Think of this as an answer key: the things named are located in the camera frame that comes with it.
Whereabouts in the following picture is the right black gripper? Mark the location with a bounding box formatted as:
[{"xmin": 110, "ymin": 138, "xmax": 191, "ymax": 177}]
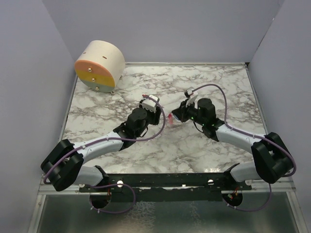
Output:
[{"xmin": 172, "ymin": 99, "xmax": 206, "ymax": 126}]

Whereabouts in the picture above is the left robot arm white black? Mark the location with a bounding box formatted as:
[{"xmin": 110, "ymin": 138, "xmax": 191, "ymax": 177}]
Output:
[{"xmin": 40, "ymin": 100, "xmax": 165, "ymax": 192}]

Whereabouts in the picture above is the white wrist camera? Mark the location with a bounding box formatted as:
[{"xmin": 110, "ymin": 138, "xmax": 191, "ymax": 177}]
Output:
[
  {"xmin": 184, "ymin": 87, "xmax": 198, "ymax": 107},
  {"xmin": 141, "ymin": 95, "xmax": 159, "ymax": 113}
]

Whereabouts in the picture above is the cream cylinder tricolour face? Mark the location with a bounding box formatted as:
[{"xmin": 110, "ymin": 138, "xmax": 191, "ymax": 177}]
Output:
[{"xmin": 74, "ymin": 40, "xmax": 125, "ymax": 93}]

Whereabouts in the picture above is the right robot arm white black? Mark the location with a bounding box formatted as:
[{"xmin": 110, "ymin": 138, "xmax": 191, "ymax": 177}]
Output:
[{"xmin": 172, "ymin": 98, "xmax": 294, "ymax": 190}]

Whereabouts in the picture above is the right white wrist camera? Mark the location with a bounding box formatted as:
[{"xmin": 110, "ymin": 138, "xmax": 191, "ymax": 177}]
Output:
[{"xmin": 184, "ymin": 87, "xmax": 198, "ymax": 107}]

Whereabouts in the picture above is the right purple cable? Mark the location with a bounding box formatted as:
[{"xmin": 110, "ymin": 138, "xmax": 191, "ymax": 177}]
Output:
[{"xmin": 191, "ymin": 83, "xmax": 296, "ymax": 211}]

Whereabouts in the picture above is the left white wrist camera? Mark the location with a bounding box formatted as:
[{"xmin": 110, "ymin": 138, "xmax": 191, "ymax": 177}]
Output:
[{"xmin": 141, "ymin": 95, "xmax": 159, "ymax": 113}]

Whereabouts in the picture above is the pink strap keyring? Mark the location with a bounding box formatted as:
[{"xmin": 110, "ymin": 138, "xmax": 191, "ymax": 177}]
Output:
[{"xmin": 168, "ymin": 113, "xmax": 174, "ymax": 125}]

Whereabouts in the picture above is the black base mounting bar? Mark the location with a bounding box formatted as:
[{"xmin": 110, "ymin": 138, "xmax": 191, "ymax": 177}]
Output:
[{"xmin": 79, "ymin": 172, "xmax": 251, "ymax": 202}]

